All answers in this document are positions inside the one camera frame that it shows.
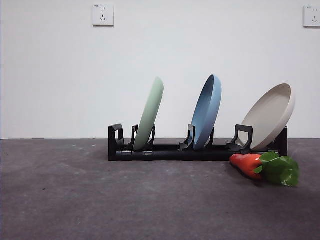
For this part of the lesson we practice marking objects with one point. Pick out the beige plate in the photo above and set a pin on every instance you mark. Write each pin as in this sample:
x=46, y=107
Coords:
x=270, y=117

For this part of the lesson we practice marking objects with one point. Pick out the black plate rack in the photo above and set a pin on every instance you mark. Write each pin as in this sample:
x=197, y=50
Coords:
x=175, y=155

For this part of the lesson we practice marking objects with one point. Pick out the orange carrot with green leaves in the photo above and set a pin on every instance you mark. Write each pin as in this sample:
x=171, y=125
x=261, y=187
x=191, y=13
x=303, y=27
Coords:
x=245, y=165

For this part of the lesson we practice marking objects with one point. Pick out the white wall socket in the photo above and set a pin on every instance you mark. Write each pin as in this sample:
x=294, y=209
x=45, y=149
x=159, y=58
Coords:
x=312, y=16
x=103, y=15

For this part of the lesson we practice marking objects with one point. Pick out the green plate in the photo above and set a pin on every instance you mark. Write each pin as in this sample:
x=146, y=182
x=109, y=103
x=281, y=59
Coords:
x=150, y=112

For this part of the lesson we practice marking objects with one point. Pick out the blue plate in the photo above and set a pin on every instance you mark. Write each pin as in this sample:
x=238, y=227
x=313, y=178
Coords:
x=207, y=112

